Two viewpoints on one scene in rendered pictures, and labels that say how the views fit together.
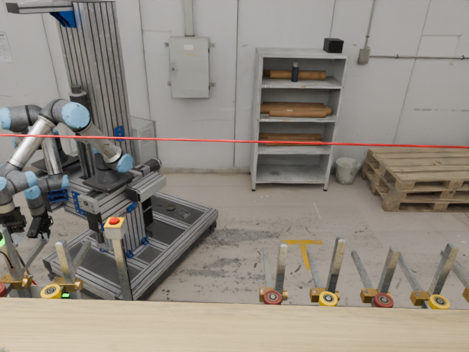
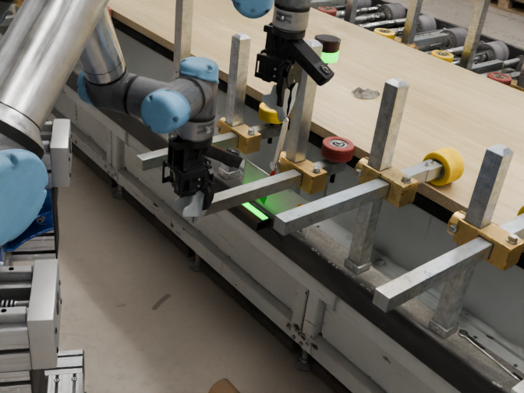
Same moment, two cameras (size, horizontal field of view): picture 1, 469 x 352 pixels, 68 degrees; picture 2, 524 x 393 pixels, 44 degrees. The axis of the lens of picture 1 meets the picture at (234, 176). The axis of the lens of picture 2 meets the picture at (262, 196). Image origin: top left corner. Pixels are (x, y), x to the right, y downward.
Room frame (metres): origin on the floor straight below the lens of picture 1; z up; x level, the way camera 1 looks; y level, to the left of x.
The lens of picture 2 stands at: (2.24, 2.03, 1.60)
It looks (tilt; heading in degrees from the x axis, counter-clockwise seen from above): 30 degrees down; 227
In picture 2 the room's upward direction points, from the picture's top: 7 degrees clockwise
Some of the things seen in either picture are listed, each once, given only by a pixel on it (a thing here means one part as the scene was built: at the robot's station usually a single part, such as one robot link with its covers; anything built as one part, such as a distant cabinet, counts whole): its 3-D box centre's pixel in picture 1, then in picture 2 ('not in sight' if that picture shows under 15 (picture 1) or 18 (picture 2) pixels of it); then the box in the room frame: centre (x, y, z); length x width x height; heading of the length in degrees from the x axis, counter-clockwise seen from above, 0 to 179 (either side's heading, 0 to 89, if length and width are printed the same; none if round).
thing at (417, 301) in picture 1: (426, 298); not in sight; (1.21, -0.95, 0.81); 0.14 x 0.06 x 0.05; 90
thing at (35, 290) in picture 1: (33, 292); (274, 197); (1.23, 0.99, 0.75); 0.26 x 0.01 x 0.10; 90
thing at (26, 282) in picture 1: (15, 282); (301, 171); (1.21, 1.05, 0.85); 0.14 x 0.06 x 0.05; 90
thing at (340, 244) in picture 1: (332, 278); not in sight; (1.21, -0.48, 0.93); 0.04 x 0.04 x 0.48; 0
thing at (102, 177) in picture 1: (107, 171); not in sight; (1.90, 0.79, 1.09); 0.15 x 0.15 x 0.10
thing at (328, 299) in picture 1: (326, 306); not in sight; (1.10, -0.44, 0.85); 0.08 x 0.08 x 0.11
